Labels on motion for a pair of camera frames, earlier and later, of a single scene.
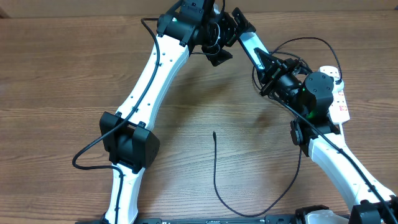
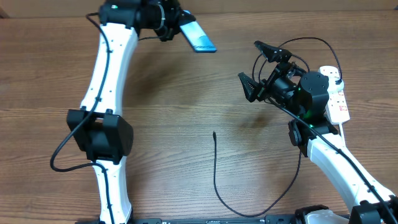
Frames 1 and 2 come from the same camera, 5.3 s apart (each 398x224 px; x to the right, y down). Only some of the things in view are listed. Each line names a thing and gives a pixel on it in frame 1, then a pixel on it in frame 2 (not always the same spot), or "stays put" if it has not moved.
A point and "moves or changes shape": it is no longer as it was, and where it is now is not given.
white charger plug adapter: [338, 87] stays put
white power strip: [338, 111] stays put
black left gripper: [231, 32] → [178, 17]
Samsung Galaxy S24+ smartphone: [250, 41] moves or changes shape
